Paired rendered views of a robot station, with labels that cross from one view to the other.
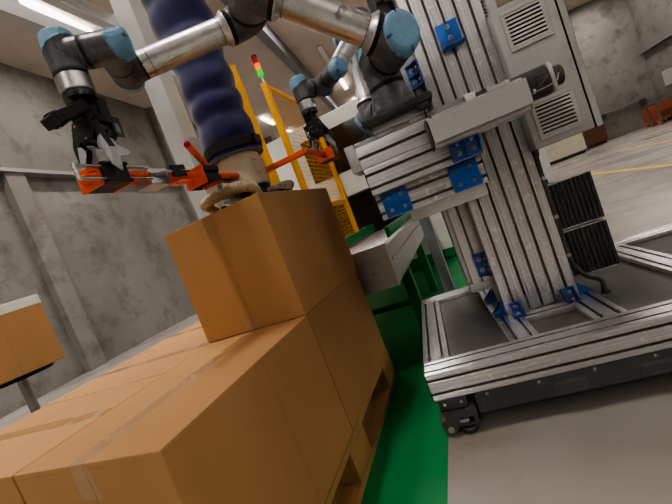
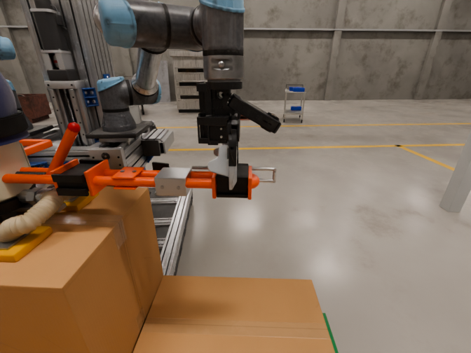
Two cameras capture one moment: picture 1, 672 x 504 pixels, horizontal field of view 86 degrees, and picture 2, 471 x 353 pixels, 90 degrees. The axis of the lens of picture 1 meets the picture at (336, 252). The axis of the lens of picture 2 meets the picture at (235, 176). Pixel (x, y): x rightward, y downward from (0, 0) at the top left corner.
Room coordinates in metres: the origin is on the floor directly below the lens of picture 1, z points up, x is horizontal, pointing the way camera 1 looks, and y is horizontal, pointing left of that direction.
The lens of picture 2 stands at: (1.04, 0.91, 1.30)
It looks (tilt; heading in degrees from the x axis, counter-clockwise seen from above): 24 degrees down; 252
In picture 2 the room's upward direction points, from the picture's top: straight up
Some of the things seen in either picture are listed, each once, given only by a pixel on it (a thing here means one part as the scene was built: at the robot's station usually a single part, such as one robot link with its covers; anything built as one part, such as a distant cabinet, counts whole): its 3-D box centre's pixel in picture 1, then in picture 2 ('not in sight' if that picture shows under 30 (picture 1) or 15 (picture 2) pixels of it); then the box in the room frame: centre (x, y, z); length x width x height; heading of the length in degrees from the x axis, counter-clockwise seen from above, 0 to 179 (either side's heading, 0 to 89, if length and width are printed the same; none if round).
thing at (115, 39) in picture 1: (110, 51); (192, 29); (0.94, 0.35, 1.38); 0.11 x 0.11 x 0.08; 12
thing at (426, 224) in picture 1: (430, 236); not in sight; (2.17, -0.57, 0.50); 0.07 x 0.07 x 1.00; 70
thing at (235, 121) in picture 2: (92, 120); (221, 113); (0.91, 0.44, 1.22); 0.09 x 0.08 x 0.12; 159
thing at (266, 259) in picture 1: (275, 255); (33, 274); (1.44, 0.23, 0.74); 0.60 x 0.40 x 0.40; 159
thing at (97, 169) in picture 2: (202, 178); (83, 176); (1.22, 0.32, 1.07); 0.10 x 0.08 x 0.06; 68
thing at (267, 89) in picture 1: (328, 198); not in sight; (3.61, -0.13, 1.05); 1.17 x 0.10 x 2.10; 160
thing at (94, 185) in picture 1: (104, 179); (233, 181); (0.89, 0.46, 1.07); 0.08 x 0.07 x 0.05; 158
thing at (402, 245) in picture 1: (413, 232); not in sight; (2.79, -0.62, 0.50); 2.31 x 0.05 x 0.19; 160
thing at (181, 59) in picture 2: not in sight; (197, 82); (-0.39, -7.38, 0.90); 1.39 x 1.09 x 1.79; 164
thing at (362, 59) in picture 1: (379, 64); (114, 92); (1.21, -0.35, 1.20); 0.13 x 0.12 x 0.14; 12
